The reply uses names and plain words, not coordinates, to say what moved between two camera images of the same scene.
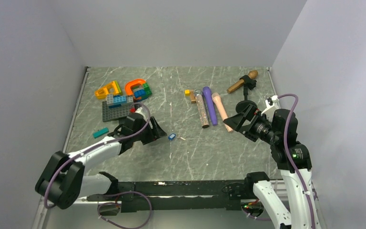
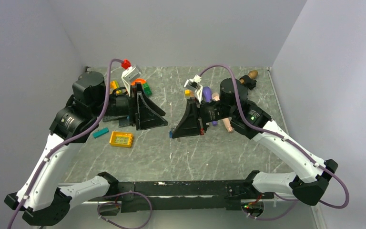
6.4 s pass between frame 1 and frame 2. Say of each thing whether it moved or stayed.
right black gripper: moved
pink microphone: stayed
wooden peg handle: stayed
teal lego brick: stayed
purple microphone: stayed
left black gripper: moved
